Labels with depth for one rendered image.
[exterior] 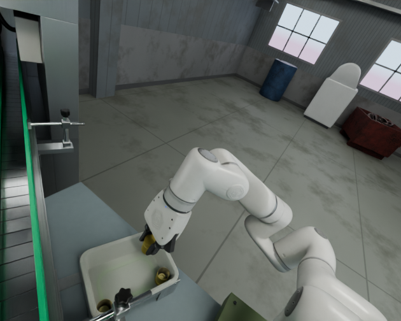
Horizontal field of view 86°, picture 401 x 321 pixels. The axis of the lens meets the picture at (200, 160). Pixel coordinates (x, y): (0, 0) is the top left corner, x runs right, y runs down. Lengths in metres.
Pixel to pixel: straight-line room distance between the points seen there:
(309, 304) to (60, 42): 1.03
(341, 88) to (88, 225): 5.90
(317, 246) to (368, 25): 6.59
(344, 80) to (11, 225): 6.12
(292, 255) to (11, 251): 0.70
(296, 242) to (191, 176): 0.40
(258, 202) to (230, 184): 0.15
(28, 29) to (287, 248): 1.15
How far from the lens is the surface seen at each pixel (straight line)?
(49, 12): 0.99
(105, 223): 0.84
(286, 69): 6.32
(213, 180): 0.44
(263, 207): 0.58
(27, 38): 1.12
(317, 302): 0.45
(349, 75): 6.20
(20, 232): 0.69
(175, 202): 0.47
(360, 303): 0.58
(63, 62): 1.04
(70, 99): 1.09
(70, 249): 0.79
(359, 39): 7.02
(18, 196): 0.77
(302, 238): 0.71
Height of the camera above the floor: 1.43
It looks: 34 degrees down
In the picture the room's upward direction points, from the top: 22 degrees clockwise
